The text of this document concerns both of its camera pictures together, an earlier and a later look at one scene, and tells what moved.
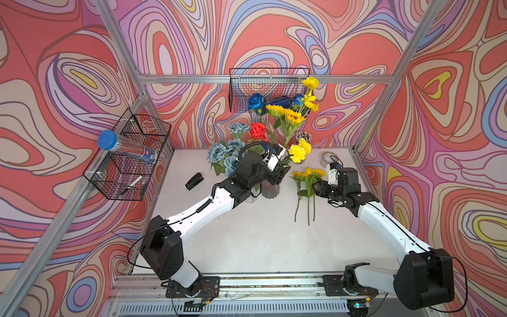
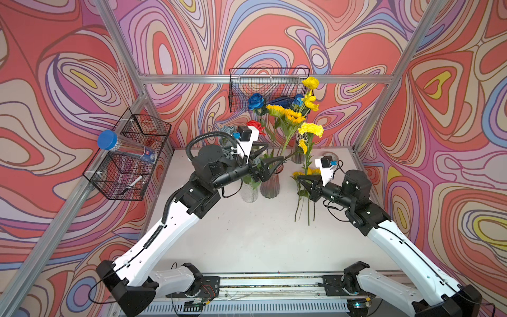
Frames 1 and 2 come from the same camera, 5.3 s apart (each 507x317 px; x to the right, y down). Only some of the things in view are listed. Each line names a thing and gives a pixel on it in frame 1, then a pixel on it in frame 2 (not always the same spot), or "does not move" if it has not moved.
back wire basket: [269, 82] does not move
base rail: [241, 296] does not move
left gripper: [276, 177] → [259, 174]
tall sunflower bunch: [288, 117] does not move
